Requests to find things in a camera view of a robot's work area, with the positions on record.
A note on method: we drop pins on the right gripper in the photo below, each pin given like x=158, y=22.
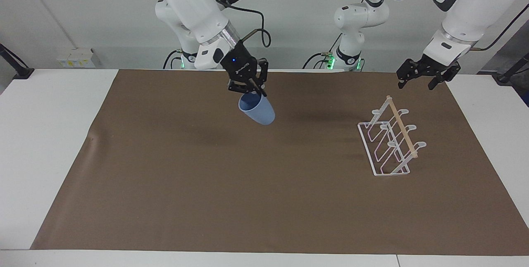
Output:
x=239, y=63

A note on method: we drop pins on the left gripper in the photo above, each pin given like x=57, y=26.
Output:
x=434, y=67

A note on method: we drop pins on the blue plastic cup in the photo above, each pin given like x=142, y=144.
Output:
x=259, y=112

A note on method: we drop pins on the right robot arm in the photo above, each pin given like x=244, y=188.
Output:
x=194, y=6

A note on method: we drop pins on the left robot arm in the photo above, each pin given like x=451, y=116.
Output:
x=471, y=6

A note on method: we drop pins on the black stand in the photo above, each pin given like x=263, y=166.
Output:
x=18, y=68
x=512, y=70

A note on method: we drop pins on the white power socket box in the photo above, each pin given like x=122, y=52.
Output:
x=76, y=58

